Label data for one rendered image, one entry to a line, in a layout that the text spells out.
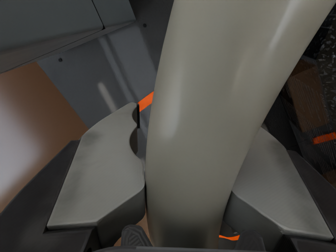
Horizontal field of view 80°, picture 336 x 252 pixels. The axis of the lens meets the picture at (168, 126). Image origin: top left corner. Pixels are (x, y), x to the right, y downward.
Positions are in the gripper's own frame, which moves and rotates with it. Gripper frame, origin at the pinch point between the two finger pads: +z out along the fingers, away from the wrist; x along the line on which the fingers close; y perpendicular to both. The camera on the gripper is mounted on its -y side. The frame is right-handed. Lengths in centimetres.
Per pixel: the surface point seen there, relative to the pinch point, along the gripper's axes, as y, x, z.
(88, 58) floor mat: 21, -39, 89
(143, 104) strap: 43, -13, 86
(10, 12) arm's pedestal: -3.2, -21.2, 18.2
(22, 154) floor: 87, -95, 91
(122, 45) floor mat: 14, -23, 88
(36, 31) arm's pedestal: -0.7, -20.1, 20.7
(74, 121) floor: 58, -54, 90
